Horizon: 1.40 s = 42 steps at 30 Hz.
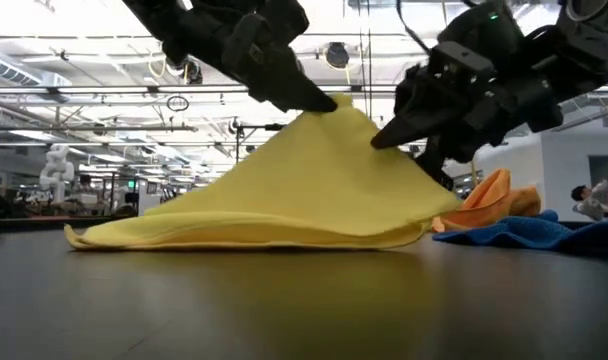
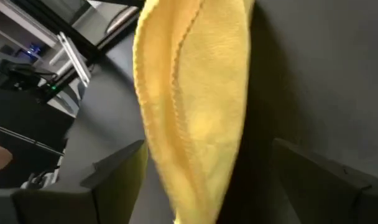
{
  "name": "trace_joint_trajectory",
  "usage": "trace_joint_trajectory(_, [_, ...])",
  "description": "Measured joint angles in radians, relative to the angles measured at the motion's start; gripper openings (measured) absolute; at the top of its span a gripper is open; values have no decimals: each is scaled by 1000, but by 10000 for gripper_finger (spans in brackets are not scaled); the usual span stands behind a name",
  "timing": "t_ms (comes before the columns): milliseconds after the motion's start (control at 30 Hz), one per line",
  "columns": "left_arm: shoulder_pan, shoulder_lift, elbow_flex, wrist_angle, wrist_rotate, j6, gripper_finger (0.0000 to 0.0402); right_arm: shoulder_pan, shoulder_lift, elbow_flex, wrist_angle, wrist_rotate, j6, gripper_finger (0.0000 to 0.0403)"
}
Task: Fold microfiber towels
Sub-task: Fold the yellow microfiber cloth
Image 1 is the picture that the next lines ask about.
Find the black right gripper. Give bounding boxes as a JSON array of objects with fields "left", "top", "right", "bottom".
[{"left": 371, "top": 62, "right": 565, "bottom": 191}]

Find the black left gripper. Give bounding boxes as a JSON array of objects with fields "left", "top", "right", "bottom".
[{"left": 161, "top": 0, "right": 339, "bottom": 114}]

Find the orange microfiber towel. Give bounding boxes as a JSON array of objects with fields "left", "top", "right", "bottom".
[{"left": 431, "top": 168, "right": 543, "bottom": 234}]

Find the yellow microfiber towel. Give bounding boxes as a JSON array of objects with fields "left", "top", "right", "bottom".
[{"left": 63, "top": 93, "right": 464, "bottom": 252}]

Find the blue microfiber towel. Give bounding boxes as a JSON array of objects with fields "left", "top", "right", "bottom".
[{"left": 432, "top": 208, "right": 608, "bottom": 260}]

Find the person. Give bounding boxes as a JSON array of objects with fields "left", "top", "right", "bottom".
[{"left": 570, "top": 179, "right": 608, "bottom": 223}]

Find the white cabinet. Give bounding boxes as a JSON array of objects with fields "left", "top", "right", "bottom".
[{"left": 137, "top": 179, "right": 163, "bottom": 218}]

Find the white humanoid robot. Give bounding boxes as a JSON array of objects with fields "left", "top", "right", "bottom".
[{"left": 38, "top": 144, "right": 76, "bottom": 204}]

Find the black ceiling cord reel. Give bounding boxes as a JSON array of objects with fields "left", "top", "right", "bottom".
[
  {"left": 324, "top": 42, "right": 351, "bottom": 71},
  {"left": 166, "top": 55, "right": 204, "bottom": 85}
]

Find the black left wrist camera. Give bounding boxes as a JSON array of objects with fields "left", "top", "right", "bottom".
[{"left": 221, "top": 13, "right": 281, "bottom": 76}]

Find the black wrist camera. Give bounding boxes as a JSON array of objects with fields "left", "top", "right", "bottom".
[
  {"left": 221, "top": 13, "right": 281, "bottom": 76},
  {"left": 427, "top": 41, "right": 496, "bottom": 87}
]

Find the black hanging cable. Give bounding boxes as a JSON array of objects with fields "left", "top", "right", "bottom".
[{"left": 357, "top": 0, "right": 377, "bottom": 120}]

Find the black metal frame stand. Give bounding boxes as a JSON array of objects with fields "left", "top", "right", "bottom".
[{"left": 234, "top": 123, "right": 287, "bottom": 166}]

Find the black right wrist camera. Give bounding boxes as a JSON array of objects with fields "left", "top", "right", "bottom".
[{"left": 427, "top": 41, "right": 496, "bottom": 87}]

